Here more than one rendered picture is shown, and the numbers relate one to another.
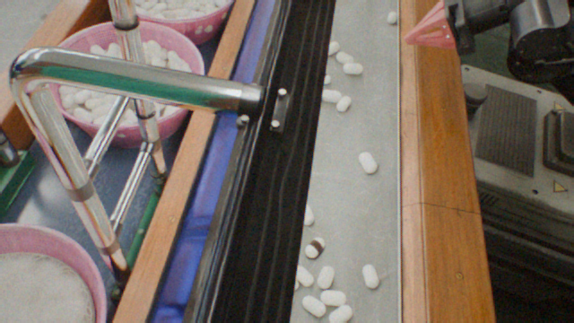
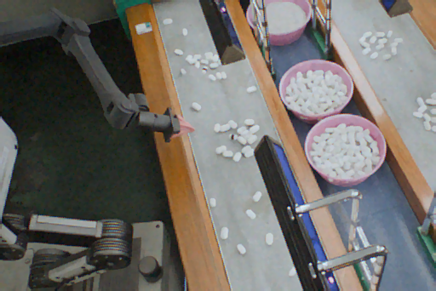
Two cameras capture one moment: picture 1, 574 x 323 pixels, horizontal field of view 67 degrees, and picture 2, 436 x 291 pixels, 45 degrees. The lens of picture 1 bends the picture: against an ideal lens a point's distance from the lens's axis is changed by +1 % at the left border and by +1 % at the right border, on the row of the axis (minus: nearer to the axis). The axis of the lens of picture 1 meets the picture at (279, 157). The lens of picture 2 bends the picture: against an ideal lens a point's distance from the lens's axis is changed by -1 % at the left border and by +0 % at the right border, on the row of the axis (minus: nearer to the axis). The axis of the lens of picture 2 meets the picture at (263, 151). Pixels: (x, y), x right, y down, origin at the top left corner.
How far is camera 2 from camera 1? 1.94 m
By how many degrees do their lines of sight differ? 71
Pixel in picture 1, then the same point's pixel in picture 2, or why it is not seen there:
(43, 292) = (276, 29)
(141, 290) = (248, 34)
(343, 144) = (209, 112)
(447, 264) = (157, 82)
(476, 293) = (146, 78)
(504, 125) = (121, 276)
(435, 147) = not seen: hidden behind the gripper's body
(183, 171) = (261, 65)
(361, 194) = (194, 97)
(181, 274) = not seen: outside the picture
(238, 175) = not seen: outside the picture
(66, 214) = (300, 58)
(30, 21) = (387, 94)
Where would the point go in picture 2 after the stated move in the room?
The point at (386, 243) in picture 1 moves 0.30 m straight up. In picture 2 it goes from (180, 85) to (160, 26)
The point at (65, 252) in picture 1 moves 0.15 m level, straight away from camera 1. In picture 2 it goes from (278, 37) to (314, 43)
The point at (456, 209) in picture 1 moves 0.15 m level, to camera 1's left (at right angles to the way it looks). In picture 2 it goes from (157, 100) to (195, 88)
